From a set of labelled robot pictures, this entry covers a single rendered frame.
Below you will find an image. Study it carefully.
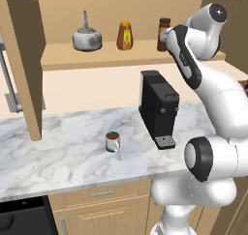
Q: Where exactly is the grey mug with coffee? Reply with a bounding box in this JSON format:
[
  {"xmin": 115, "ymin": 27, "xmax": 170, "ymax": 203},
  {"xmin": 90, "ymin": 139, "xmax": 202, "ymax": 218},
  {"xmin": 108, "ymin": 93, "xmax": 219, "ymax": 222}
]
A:
[{"xmin": 105, "ymin": 131, "xmax": 122, "ymax": 154}]

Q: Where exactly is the amber honey bottle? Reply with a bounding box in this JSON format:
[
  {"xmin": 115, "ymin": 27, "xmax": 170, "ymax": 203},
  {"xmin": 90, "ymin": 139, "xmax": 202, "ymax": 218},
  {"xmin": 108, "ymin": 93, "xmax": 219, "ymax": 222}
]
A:
[{"xmin": 116, "ymin": 20, "xmax": 135, "ymax": 51}]

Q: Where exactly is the brown cinnamon bottle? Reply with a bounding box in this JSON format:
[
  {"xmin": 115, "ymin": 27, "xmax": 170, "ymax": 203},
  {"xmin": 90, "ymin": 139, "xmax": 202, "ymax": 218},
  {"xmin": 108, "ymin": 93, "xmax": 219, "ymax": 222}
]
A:
[{"xmin": 156, "ymin": 17, "xmax": 171, "ymax": 52}]

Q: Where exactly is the tan open cabinet door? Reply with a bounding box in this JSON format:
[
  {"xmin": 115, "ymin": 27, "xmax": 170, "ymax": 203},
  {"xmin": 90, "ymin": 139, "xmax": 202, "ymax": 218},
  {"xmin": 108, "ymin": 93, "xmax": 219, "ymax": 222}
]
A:
[
  {"xmin": 0, "ymin": 0, "xmax": 47, "ymax": 142},
  {"xmin": 200, "ymin": 0, "xmax": 248, "ymax": 76}
]

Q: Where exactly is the black coffee machine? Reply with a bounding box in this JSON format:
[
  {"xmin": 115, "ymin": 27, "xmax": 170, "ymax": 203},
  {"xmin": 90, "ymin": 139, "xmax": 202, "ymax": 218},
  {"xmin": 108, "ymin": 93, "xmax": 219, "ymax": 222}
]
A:
[{"xmin": 138, "ymin": 70, "xmax": 181, "ymax": 151}]

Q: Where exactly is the grey metal kettle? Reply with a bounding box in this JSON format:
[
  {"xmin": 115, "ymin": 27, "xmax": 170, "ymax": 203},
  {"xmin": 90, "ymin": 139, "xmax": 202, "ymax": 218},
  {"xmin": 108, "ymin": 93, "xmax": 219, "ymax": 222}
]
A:
[{"xmin": 71, "ymin": 10, "xmax": 104, "ymax": 52}]

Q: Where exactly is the light wood drawer front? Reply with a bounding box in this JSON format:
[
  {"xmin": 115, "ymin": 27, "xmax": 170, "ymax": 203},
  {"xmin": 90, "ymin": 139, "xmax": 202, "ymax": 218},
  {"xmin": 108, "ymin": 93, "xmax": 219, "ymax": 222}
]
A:
[{"xmin": 47, "ymin": 178, "xmax": 153, "ymax": 212}]

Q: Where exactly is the light wood cupboard door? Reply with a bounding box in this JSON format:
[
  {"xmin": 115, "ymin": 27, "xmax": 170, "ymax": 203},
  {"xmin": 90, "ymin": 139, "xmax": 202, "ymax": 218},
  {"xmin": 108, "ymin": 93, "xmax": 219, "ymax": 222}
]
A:
[
  {"xmin": 188, "ymin": 177, "xmax": 248, "ymax": 235},
  {"xmin": 51, "ymin": 194, "xmax": 152, "ymax": 235}
]

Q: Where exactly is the black dishwasher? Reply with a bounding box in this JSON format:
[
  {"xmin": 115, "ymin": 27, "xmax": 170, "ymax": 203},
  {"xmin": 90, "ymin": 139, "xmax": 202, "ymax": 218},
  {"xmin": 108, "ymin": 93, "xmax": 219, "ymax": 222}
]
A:
[{"xmin": 0, "ymin": 194, "xmax": 59, "ymax": 235}]

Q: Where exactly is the silver drawer handle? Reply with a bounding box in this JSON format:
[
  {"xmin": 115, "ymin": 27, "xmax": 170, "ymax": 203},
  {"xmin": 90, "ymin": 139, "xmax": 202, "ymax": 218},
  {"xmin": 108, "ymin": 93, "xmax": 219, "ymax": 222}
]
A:
[{"xmin": 89, "ymin": 189, "xmax": 116, "ymax": 198}]

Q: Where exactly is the tan wall cabinet with shelf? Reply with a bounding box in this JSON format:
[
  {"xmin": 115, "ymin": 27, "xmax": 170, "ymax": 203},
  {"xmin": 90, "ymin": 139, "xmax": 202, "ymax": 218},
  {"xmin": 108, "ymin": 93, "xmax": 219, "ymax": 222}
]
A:
[{"xmin": 24, "ymin": 0, "xmax": 244, "ymax": 73}]

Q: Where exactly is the grey metal wall fixture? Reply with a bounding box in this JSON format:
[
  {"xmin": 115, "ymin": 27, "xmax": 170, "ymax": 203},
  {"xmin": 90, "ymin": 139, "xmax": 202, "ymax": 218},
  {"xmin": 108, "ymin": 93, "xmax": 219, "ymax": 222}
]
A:
[{"xmin": 0, "ymin": 32, "xmax": 47, "ymax": 114}]

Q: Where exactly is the silver cupboard door handle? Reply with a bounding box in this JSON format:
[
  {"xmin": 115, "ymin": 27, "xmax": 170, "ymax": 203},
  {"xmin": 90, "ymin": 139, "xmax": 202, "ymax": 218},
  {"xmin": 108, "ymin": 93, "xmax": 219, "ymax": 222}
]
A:
[{"xmin": 59, "ymin": 215, "xmax": 69, "ymax": 235}]

